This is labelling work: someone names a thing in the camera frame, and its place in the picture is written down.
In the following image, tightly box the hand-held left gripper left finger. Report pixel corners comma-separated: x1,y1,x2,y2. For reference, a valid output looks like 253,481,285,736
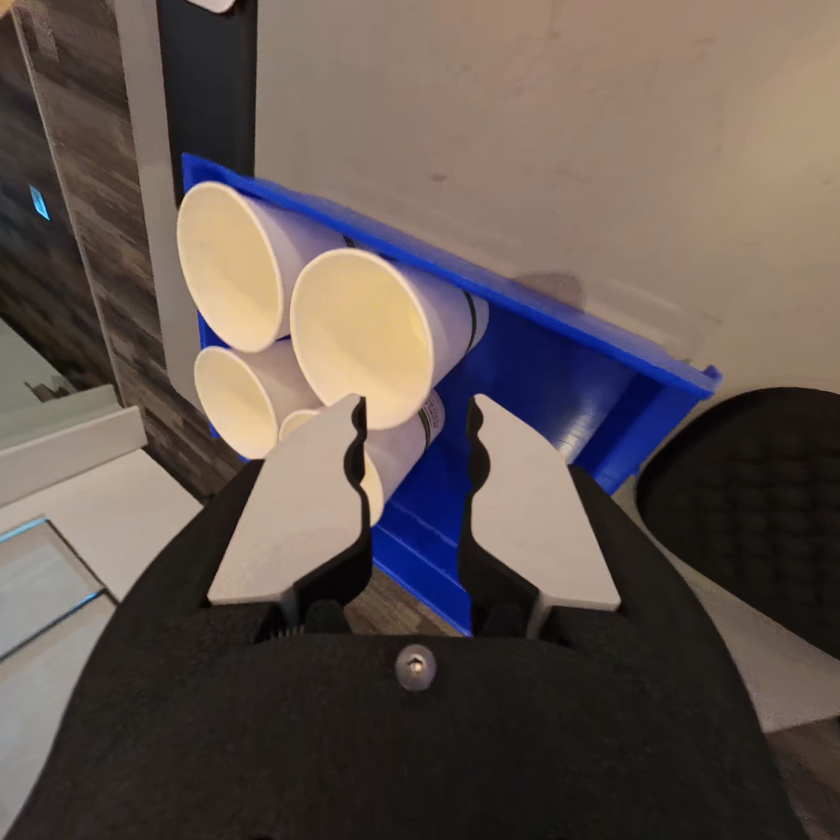
208,394,372,631

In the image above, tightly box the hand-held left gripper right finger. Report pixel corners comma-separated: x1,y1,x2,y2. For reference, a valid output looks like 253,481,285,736
460,394,622,637

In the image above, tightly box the white paper cup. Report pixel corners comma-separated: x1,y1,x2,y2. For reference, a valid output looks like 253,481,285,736
279,388,447,523
195,344,316,460
178,182,349,353
289,250,489,431

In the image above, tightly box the blue plastic bin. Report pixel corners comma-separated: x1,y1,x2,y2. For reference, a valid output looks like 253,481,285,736
182,151,723,637

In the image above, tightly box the black textured pad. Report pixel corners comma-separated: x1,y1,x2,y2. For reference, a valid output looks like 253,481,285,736
637,388,840,657

